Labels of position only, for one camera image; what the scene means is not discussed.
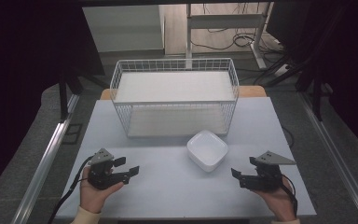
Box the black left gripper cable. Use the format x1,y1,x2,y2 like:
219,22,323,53
47,155,95,224

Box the black floor plate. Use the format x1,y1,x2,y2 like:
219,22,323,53
62,122,84,146

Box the white power strip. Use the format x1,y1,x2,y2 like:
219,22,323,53
273,63,292,77

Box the white wire basket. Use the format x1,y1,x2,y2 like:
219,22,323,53
109,57,241,139

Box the aluminium rail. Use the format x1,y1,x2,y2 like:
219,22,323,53
10,92,80,224
297,92,358,224

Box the black floor cables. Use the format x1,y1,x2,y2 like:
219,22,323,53
190,27,282,54

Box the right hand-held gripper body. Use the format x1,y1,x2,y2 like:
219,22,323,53
238,150,297,192

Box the white square bowl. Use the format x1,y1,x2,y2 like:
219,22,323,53
186,129,229,174

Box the wooden board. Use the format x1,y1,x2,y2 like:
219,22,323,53
100,85,268,101

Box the thin black cable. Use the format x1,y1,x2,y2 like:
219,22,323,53
281,125,296,149

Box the white desk frame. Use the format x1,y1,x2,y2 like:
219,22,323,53
185,2,275,70

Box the person's left hand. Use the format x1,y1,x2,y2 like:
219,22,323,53
79,166,125,215

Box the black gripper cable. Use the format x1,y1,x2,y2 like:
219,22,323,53
279,174,299,217
47,155,95,224

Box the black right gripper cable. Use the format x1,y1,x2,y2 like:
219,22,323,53
279,174,299,217

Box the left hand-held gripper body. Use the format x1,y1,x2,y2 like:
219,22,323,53
87,147,131,191

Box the person's right hand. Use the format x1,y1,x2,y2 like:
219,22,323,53
251,176,298,222

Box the black metal stand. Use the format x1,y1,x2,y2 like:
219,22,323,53
57,70,86,123

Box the dark curtain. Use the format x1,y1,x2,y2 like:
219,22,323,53
266,0,358,161
0,0,106,202

